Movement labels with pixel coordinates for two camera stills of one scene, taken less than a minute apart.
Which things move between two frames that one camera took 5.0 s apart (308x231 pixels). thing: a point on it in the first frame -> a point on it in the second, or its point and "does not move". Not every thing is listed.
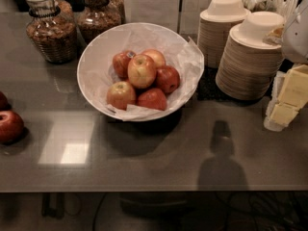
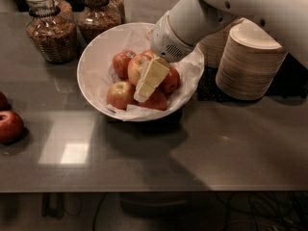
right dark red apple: x=167 y=78 does not move
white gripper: x=296 y=40 -> x=166 y=41
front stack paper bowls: x=252 y=58 does not move
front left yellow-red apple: x=120 y=94 does not move
